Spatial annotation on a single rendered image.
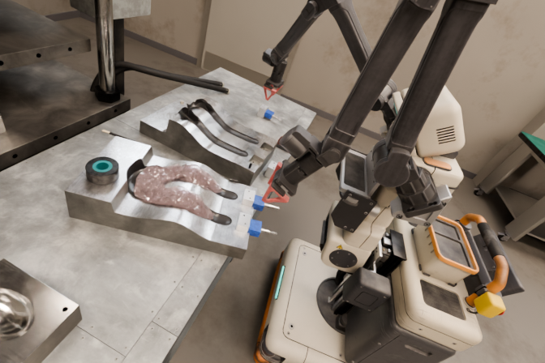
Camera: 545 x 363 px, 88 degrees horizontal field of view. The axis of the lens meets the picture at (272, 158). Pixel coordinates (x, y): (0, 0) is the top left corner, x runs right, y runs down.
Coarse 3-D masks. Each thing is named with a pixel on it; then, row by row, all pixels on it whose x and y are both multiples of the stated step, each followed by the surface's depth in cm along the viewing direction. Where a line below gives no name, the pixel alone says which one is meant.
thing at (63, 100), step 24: (0, 72) 118; (24, 72) 123; (48, 72) 128; (72, 72) 134; (0, 96) 108; (24, 96) 112; (48, 96) 116; (72, 96) 121; (96, 96) 126; (120, 96) 131; (24, 120) 103; (48, 120) 106; (72, 120) 110; (96, 120) 119; (0, 144) 92; (24, 144) 95; (48, 144) 103; (0, 168) 91
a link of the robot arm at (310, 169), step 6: (300, 156) 73; (306, 156) 73; (312, 156) 71; (300, 162) 74; (306, 162) 72; (312, 162) 72; (318, 162) 71; (300, 168) 75; (306, 168) 73; (312, 168) 72; (318, 168) 73
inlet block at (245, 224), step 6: (240, 216) 87; (246, 216) 88; (240, 222) 86; (246, 222) 86; (252, 222) 89; (258, 222) 89; (240, 228) 86; (246, 228) 86; (252, 228) 87; (258, 228) 88; (264, 228) 89; (252, 234) 88; (258, 234) 88; (276, 234) 90
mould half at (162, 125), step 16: (160, 112) 119; (176, 112) 122; (224, 112) 125; (144, 128) 112; (160, 128) 111; (176, 128) 106; (192, 128) 107; (208, 128) 113; (240, 128) 124; (176, 144) 111; (192, 144) 108; (208, 144) 108; (240, 144) 114; (256, 144) 117; (272, 144) 121; (208, 160) 109; (224, 160) 106; (240, 160) 106; (224, 176) 110; (240, 176) 107; (256, 176) 114
